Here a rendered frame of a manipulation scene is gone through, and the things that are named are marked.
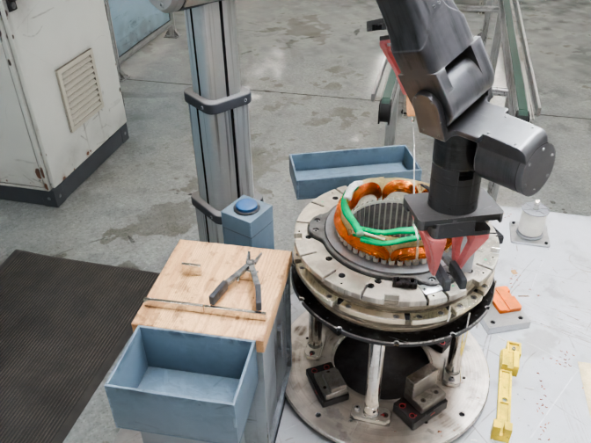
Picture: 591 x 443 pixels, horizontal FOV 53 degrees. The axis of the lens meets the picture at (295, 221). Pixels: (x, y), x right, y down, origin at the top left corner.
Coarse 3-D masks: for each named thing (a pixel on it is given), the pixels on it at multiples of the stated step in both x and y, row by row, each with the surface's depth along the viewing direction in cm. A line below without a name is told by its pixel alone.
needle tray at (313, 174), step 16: (304, 160) 124; (320, 160) 124; (336, 160) 125; (352, 160) 125; (368, 160) 126; (384, 160) 127; (400, 160) 127; (304, 176) 123; (320, 176) 123; (336, 176) 123; (352, 176) 115; (368, 176) 116; (384, 176) 116; (400, 176) 117; (416, 176) 117; (304, 192) 116; (320, 192) 116
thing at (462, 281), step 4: (452, 260) 75; (452, 264) 74; (456, 264) 74; (452, 268) 74; (456, 268) 74; (460, 268) 74; (452, 272) 75; (456, 272) 73; (460, 272) 73; (452, 276) 75; (456, 276) 73; (460, 276) 72; (464, 276) 72; (456, 280) 73; (460, 280) 72; (464, 280) 72; (456, 284) 74; (460, 284) 72; (464, 284) 72; (460, 288) 73; (464, 288) 73
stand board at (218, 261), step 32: (192, 256) 95; (224, 256) 95; (256, 256) 95; (288, 256) 95; (160, 288) 89; (192, 288) 89; (160, 320) 84; (192, 320) 84; (224, 320) 84; (256, 320) 83
